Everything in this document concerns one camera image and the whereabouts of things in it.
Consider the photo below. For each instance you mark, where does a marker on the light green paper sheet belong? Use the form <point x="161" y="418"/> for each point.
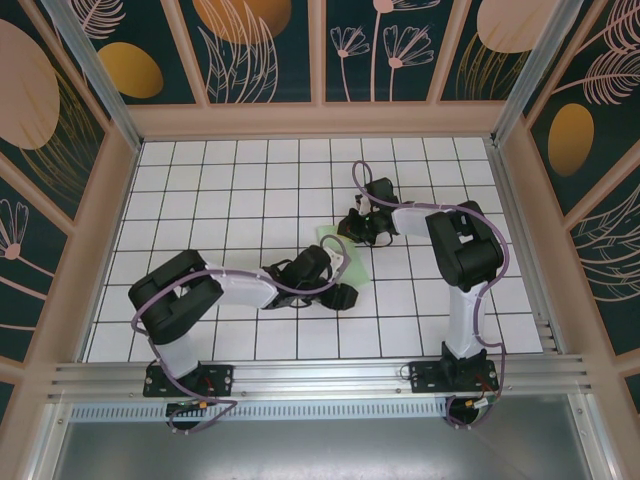
<point x="360" y="270"/>

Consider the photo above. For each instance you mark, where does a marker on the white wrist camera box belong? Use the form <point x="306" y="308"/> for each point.
<point x="365" y="204"/>
<point x="339" y="260"/>

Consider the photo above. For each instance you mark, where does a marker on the aluminium corner post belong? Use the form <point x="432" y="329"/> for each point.
<point x="100" y="85"/>
<point x="530" y="75"/>

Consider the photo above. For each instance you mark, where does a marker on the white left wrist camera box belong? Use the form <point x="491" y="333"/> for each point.
<point x="339" y="260"/>

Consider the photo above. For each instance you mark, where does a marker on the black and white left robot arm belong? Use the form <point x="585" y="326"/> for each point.
<point x="170" y="300"/>

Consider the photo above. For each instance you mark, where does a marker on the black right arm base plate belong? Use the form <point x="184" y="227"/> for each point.
<point x="425" y="377"/>

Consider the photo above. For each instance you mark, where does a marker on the aluminium side rail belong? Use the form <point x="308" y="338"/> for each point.
<point x="507" y="190"/>

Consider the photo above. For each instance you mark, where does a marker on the long aluminium mounting rail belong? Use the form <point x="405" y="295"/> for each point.
<point x="320" y="377"/>

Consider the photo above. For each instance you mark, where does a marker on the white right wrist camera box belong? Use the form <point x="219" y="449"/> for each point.
<point x="365" y="204"/>

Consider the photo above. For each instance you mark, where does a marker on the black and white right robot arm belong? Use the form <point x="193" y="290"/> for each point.
<point x="465" y="250"/>

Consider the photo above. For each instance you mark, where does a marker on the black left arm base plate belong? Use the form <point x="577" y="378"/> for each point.
<point x="220" y="380"/>

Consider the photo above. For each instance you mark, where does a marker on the grey metal panel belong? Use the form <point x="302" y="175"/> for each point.
<point x="320" y="450"/>

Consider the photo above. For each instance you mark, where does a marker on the yellow power connector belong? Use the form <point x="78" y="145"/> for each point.
<point x="203" y="403"/>
<point x="472" y="403"/>

